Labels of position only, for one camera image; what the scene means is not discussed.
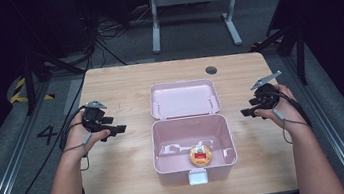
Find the dark round table grommet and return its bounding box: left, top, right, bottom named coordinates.
left=204, top=65, right=218, bottom=76

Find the black tripod stand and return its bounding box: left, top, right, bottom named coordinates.
left=247, top=18, right=314, bottom=92
left=15, top=31, right=93, bottom=117

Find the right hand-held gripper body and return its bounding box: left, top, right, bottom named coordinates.
left=248, top=69, right=287, bottom=113

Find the bundle of black floor cables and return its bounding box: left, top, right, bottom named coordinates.
left=91, top=3, right=157, bottom=43

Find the grey left wrist strap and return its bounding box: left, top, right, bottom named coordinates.
left=59, top=131, right=99, bottom=175

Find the yellow black floor tape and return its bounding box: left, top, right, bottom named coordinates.
left=5, top=73, right=56, bottom=106

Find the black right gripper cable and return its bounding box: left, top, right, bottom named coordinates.
left=269, top=86, right=313, bottom=133

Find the person's right hand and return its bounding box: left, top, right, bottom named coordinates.
left=250, top=80, right=310, bottom=134

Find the grey right wrist strap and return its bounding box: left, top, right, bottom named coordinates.
left=271, top=103, right=315, bottom=147

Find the grey wrist strap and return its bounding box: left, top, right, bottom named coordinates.
left=59, top=131, right=99, bottom=175
left=271, top=103, right=315, bottom=147

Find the person's left hand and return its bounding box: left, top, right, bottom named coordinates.
left=59, top=107, right=115, bottom=158

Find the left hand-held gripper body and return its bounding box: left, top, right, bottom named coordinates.
left=79, top=99, right=112, bottom=135

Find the round yellow tin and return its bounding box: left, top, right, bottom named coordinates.
left=187, top=142, right=214, bottom=169

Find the pink plastic box with lid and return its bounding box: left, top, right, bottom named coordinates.
left=142, top=74, right=241, bottom=191

